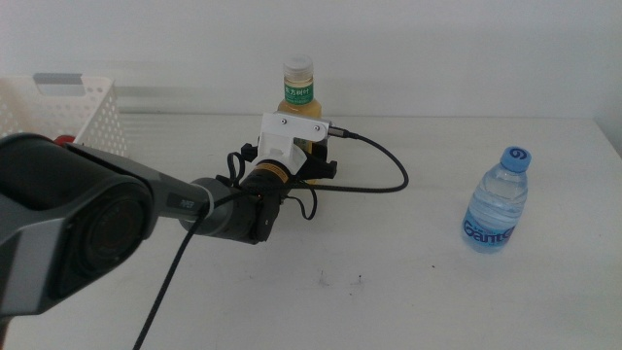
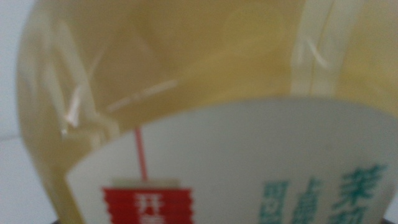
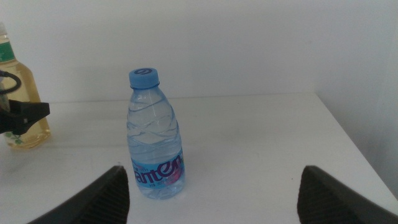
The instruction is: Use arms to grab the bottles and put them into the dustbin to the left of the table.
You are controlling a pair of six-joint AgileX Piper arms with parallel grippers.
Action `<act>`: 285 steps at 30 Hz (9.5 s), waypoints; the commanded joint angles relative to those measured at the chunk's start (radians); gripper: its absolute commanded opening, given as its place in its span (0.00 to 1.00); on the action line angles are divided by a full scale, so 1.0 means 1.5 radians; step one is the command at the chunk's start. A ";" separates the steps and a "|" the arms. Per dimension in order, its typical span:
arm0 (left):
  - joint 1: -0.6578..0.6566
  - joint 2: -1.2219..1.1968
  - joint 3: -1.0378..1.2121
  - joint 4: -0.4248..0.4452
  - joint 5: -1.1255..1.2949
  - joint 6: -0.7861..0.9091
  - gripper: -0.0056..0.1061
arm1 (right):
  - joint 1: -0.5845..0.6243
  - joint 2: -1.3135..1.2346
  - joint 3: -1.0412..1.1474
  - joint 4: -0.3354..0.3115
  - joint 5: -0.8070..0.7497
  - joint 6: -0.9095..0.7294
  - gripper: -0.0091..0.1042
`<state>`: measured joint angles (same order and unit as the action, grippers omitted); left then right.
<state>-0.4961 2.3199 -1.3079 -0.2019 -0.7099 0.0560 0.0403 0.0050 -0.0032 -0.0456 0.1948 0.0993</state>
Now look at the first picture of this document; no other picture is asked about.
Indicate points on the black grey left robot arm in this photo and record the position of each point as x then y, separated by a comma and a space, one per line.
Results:
48, 204

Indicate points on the white perforated plastic basket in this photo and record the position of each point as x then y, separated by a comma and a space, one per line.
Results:
97, 112

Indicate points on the red can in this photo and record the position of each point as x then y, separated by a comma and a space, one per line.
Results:
64, 140

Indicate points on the clear water bottle blue cap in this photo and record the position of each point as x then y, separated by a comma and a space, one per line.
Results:
495, 204

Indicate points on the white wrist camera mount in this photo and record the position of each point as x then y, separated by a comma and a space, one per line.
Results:
286, 129

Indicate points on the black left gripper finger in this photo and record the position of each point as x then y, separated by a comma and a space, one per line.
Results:
321, 150

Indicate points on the yellow tea bottle green label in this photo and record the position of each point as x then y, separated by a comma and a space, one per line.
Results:
298, 92

